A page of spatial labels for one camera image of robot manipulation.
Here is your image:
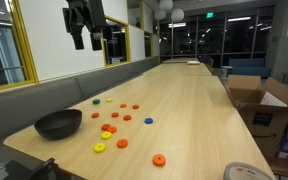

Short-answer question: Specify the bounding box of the large orange ring front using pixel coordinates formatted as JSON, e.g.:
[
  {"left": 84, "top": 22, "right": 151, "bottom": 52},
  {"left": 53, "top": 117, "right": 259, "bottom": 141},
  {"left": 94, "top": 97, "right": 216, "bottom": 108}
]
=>
[{"left": 152, "top": 153, "right": 167, "bottom": 168}]

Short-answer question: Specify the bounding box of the blue sofa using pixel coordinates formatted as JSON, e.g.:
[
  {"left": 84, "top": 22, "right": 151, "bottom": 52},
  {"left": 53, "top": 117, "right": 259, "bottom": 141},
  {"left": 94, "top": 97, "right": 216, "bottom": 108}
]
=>
[{"left": 229, "top": 58, "right": 271, "bottom": 78}]

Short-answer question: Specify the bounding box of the wooden chair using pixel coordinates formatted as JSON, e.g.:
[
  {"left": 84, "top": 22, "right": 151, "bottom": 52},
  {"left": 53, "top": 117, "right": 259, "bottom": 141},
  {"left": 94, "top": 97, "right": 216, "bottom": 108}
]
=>
[{"left": 206, "top": 57, "right": 214, "bottom": 72}]

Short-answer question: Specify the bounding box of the white pendant lamp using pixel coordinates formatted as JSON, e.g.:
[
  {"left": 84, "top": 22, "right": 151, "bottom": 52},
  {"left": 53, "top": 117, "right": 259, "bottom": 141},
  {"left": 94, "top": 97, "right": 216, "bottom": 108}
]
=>
[
  {"left": 159, "top": 0, "right": 173, "bottom": 10},
  {"left": 154, "top": 10, "right": 166, "bottom": 20},
  {"left": 171, "top": 9, "right": 184, "bottom": 22}
]

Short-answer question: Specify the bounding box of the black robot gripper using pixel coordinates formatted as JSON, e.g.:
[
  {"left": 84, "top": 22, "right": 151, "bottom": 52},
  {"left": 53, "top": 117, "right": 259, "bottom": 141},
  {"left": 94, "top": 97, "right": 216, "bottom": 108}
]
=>
[{"left": 62, "top": 0, "right": 108, "bottom": 51}]

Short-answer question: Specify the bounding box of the small yellow wooden block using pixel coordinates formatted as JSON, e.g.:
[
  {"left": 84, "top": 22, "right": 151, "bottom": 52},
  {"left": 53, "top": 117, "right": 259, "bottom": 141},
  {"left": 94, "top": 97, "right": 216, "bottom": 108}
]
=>
[{"left": 106, "top": 98, "right": 113, "bottom": 102}]

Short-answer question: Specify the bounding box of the yellow ring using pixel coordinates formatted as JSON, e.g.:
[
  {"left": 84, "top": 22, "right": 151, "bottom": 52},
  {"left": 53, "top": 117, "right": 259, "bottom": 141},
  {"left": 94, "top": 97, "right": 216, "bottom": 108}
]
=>
[
  {"left": 93, "top": 142, "right": 107, "bottom": 154},
  {"left": 100, "top": 131, "right": 113, "bottom": 141}
]

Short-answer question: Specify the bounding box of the white plate on table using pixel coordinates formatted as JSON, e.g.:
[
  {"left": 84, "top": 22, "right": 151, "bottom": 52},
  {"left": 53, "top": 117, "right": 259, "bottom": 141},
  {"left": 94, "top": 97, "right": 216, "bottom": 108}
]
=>
[{"left": 187, "top": 61, "right": 201, "bottom": 65}]

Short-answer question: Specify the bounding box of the green exit sign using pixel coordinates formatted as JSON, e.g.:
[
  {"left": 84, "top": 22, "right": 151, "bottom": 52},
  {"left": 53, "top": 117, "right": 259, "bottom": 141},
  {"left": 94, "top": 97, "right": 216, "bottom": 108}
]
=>
[{"left": 206, "top": 12, "right": 214, "bottom": 18}]

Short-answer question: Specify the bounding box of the grey bench seat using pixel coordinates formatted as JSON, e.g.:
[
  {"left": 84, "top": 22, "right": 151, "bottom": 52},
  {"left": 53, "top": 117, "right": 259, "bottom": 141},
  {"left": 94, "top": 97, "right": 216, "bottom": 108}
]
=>
[{"left": 0, "top": 58, "right": 159, "bottom": 139}]

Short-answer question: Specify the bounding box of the black bowl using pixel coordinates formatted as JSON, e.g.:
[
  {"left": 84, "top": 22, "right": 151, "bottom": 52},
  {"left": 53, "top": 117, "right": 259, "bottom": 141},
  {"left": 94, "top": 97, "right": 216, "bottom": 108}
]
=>
[{"left": 34, "top": 109, "right": 82, "bottom": 140}]

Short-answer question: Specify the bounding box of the open cardboard box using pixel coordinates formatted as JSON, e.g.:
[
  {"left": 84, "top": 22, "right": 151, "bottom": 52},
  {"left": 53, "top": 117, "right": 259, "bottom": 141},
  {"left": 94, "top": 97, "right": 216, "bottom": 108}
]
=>
[{"left": 226, "top": 75, "right": 288, "bottom": 159}]

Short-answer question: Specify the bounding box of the green wooden block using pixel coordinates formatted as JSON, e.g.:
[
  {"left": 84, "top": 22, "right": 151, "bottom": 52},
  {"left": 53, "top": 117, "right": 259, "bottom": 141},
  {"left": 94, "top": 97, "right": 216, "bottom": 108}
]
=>
[{"left": 92, "top": 99, "right": 100, "bottom": 105}]

